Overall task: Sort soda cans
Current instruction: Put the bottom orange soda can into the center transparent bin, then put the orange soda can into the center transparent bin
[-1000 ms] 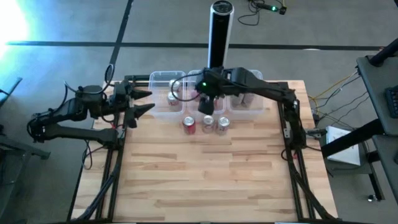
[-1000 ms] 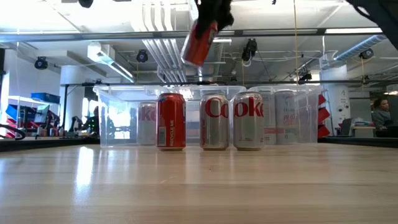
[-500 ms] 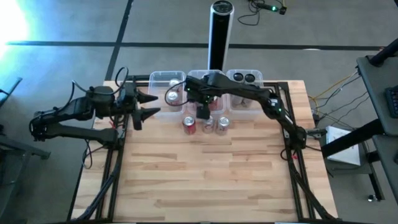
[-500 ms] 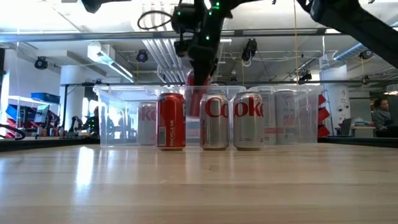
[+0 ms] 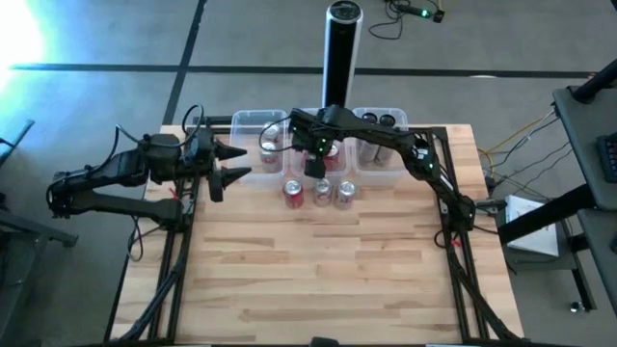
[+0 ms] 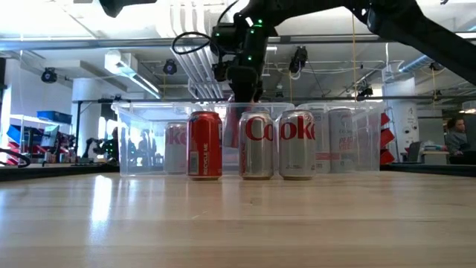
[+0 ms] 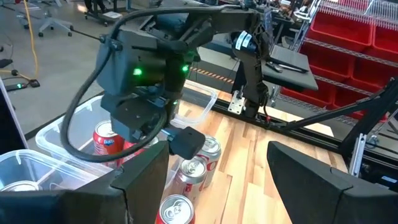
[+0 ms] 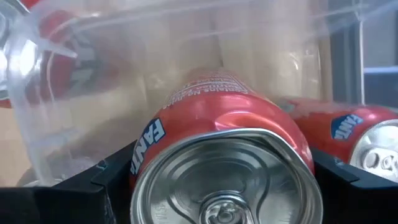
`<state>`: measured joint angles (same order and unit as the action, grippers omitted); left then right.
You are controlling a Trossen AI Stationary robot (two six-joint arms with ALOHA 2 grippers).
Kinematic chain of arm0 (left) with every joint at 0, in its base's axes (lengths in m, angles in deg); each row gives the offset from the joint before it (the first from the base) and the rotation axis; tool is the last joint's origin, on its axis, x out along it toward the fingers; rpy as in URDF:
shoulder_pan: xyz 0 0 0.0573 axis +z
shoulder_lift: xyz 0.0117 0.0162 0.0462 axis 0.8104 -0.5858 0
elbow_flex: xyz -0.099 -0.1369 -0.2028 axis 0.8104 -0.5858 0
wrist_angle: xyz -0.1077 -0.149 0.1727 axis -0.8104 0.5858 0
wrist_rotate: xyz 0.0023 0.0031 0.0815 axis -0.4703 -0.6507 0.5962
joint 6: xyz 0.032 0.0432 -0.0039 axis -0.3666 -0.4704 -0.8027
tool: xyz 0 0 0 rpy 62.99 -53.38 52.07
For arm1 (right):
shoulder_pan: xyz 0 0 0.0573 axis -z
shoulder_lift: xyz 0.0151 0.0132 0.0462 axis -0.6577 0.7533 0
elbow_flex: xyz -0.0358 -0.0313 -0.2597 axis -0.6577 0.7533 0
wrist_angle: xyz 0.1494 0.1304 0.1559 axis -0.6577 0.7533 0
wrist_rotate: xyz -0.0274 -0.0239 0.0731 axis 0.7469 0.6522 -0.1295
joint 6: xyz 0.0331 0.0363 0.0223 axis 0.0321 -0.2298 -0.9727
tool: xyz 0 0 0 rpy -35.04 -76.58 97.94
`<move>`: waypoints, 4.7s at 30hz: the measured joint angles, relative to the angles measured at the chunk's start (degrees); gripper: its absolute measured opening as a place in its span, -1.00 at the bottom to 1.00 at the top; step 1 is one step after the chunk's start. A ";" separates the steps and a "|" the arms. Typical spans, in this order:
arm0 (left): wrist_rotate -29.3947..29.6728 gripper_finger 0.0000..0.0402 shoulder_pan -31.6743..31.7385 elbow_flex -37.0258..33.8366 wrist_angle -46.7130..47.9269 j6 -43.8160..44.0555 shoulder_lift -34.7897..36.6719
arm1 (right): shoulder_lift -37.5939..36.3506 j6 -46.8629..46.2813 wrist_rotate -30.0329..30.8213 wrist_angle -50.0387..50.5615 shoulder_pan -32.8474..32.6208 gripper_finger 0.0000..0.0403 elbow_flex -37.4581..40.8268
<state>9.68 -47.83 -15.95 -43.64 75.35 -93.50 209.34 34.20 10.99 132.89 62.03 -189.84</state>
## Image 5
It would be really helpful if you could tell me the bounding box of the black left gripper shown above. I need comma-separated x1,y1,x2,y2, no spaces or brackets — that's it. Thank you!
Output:
185,128,254,203

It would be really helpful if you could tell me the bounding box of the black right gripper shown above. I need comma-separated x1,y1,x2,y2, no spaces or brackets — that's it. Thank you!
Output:
287,106,339,163

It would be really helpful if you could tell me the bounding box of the clear plastic bin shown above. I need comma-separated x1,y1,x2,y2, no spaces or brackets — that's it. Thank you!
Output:
229,108,289,190
350,106,410,188
287,108,352,189

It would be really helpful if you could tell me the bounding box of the red soda can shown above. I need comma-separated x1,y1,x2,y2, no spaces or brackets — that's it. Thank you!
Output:
322,143,341,173
282,178,306,210

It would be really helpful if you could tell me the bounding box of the black white tower fan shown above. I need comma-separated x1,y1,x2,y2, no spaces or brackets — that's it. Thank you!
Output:
317,0,363,118

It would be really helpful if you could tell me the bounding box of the black power strip green light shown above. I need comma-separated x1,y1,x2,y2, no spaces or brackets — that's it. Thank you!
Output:
397,3,445,24

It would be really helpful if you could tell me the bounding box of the grey metal stand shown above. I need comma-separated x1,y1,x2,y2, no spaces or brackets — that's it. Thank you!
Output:
0,119,79,347

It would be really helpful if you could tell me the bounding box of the white box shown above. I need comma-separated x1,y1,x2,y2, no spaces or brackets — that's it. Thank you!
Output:
503,194,561,258

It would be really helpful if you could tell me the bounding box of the black slanted desk leg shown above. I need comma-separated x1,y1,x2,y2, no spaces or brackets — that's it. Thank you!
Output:
496,182,597,245

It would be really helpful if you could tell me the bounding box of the black pole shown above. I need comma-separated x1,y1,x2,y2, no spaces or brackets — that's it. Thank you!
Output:
571,57,617,104

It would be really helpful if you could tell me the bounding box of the black keyboard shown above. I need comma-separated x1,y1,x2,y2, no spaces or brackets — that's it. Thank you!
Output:
595,132,617,184

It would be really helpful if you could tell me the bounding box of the black desk foot bar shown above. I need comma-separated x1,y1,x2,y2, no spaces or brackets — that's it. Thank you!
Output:
571,267,597,312

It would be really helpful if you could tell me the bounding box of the dark grey low desk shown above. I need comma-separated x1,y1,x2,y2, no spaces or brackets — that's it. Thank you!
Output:
576,207,617,319

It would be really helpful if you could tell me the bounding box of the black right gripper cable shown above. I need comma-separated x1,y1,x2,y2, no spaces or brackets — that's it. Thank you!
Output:
257,115,295,154

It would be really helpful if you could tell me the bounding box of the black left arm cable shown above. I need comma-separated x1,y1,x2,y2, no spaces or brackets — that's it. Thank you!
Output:
115,103,207,150

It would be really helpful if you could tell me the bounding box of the black aluminium cross rail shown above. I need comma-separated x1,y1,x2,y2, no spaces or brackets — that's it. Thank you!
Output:
206,123,447,137

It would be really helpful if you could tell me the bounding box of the black power strip cable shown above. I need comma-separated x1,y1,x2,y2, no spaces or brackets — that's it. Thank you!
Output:
368,0,406,40

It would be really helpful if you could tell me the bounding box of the black cable loop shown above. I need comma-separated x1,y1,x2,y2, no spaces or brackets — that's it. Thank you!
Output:
126,214,160,264

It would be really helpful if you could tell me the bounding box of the black cable bundle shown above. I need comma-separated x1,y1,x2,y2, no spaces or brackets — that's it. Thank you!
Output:
115,240,187,343

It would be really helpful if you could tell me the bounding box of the yellow cable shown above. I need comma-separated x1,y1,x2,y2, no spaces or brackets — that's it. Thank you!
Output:
476,109,556,156

